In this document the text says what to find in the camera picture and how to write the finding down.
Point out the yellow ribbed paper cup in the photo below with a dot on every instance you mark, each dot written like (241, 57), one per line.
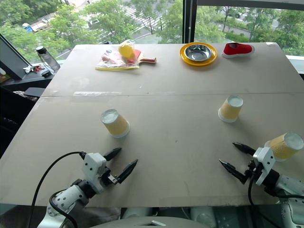
(116, 124)
(285, 147)
(230, 109)

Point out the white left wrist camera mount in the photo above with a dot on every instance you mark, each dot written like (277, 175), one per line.
(93, 166)

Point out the red canvas shoe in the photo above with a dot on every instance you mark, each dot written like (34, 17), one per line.
(237, 49)

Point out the white rounded shape under table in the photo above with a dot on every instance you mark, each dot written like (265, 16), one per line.
(203, 215)

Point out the yellow round fruit toy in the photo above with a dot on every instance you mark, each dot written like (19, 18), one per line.
(126, 50)

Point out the red table tennis paddle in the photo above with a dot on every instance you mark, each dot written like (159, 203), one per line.
(147, 59)

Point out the small black device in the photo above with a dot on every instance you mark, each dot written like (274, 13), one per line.
(46, 73)

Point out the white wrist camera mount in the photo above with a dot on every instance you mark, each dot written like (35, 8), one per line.
(267, 159)
(93, 166)

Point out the pink item in bag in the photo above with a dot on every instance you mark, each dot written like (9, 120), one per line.
(111, 58)

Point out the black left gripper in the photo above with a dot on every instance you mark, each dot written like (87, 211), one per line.
(107, 178)

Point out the clear black-capped water bottle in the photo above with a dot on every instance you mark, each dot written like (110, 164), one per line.
(48, 59)

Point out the shiny metal bowl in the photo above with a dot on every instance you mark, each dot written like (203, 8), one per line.
(198, 52)

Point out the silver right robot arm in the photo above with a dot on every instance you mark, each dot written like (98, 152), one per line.
(288, 185)

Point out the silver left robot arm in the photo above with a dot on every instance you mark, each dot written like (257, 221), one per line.
(65, 202)

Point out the dark window frame post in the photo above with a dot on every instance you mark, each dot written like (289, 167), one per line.
(189, 21)

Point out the yellow plastic plate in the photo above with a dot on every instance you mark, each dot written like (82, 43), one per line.
(184, 59)

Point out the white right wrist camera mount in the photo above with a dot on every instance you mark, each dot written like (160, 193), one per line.
(267, 159)

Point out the clear plastic zip bag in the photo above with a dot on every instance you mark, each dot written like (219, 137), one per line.
(111, 64)

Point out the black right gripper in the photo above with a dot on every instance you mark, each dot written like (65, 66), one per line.
(252, 172)

